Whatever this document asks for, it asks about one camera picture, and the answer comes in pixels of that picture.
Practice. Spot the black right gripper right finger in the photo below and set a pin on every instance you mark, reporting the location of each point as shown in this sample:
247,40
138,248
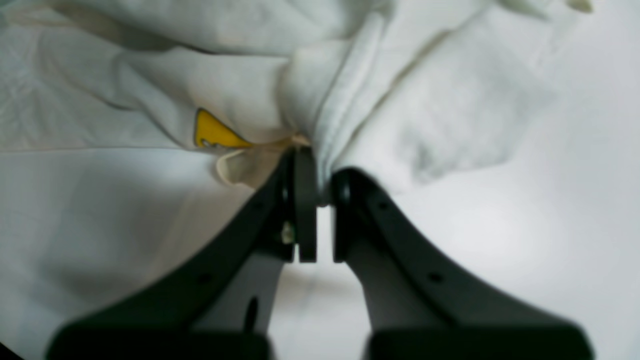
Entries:
421,304

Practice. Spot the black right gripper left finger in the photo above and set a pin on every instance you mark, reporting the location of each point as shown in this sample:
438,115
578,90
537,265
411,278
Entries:
218,304

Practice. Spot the white t-shirt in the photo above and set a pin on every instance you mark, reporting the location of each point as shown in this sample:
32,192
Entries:
410,90

